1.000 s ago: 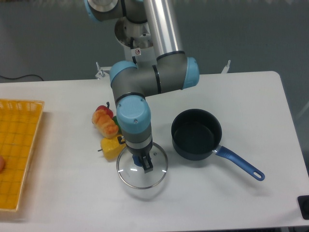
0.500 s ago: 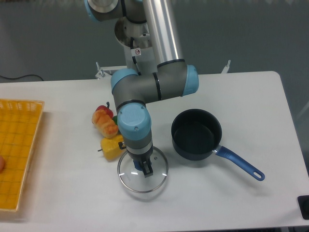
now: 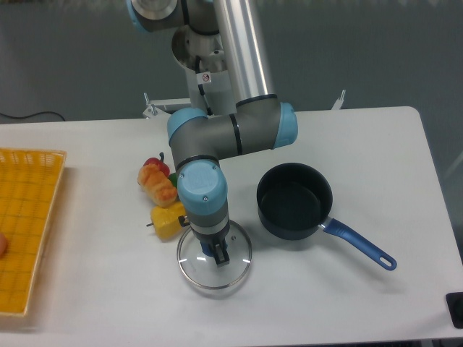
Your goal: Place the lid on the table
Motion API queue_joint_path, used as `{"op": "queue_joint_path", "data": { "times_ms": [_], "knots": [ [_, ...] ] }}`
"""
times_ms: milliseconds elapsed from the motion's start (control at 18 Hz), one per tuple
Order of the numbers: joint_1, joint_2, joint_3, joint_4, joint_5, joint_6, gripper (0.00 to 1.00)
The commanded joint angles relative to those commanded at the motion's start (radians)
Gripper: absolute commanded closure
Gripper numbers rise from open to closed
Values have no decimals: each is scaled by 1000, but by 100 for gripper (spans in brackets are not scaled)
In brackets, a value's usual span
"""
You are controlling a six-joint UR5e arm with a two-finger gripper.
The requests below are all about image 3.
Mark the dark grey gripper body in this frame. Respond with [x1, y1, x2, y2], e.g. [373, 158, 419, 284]
[192, 228, 229, 250]

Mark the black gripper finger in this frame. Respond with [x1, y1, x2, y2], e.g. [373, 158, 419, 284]
[214, 243, 230, 267]

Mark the glass lid blue knob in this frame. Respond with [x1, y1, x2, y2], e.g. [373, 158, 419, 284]
[177, 221, 252, 290]

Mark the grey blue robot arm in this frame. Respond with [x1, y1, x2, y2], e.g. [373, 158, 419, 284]
[127, 1, 297, 266]

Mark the yellow toy bell pepper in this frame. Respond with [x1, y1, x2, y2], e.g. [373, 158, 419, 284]
[150, 201, 186, 241]

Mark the green toy bell pepper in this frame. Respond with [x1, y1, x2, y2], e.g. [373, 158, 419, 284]
[169, 173, 177, 187]

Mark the orange toy croissant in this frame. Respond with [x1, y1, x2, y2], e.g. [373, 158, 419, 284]
[137, 164, 177, 207]

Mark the red toy bell pepper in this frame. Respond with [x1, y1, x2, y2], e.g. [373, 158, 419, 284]
[143, 152, 171, 177]

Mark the dark blue saucepan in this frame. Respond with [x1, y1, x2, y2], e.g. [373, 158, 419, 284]
[256, 163, 397, 271]

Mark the yellow wicker basket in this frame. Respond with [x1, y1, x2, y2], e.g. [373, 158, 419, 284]
[1, 147, 67, 317]

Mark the orange object in basket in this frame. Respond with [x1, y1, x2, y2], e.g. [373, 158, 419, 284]
[0, 233, 8, 257]

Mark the black object table corner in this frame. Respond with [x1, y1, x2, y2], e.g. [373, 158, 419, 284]
[446, 292, 463, 329]

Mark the left metal table bracket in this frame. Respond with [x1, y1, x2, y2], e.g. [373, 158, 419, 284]
[143, 93, 157, 119]

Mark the metal table bracket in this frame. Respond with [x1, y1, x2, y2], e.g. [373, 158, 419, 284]
[143, 93, 157, 119]
[331, 89, 346, 111]

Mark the right metal table bracket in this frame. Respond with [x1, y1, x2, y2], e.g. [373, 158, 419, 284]
[331, 89, 346, 111]

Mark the black cable on floor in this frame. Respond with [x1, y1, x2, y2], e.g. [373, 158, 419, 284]
[0, 111, 67, 121]

